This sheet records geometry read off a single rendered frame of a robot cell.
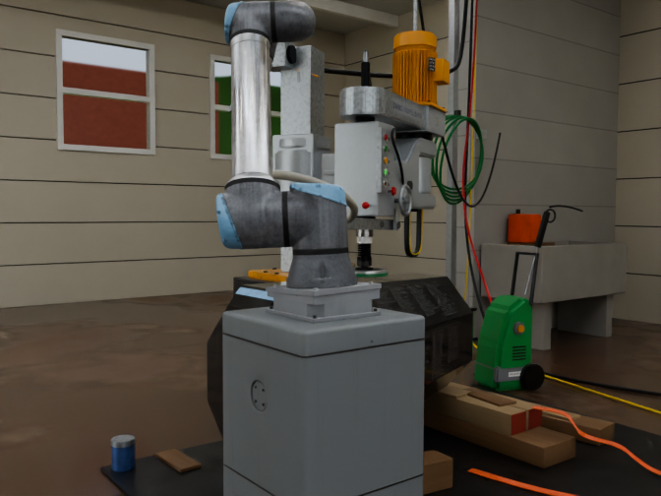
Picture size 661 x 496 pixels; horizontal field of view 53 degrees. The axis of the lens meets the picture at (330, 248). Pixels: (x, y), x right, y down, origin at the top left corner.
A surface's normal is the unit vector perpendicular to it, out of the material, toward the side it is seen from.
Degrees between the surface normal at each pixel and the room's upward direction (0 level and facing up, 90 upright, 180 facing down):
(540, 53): 90
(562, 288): 90
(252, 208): 70
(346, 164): 90
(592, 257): 90
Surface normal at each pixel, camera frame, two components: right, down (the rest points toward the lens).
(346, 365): 0.61, 0.04
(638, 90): -0.79, 0.03
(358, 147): -0.45, 0.04
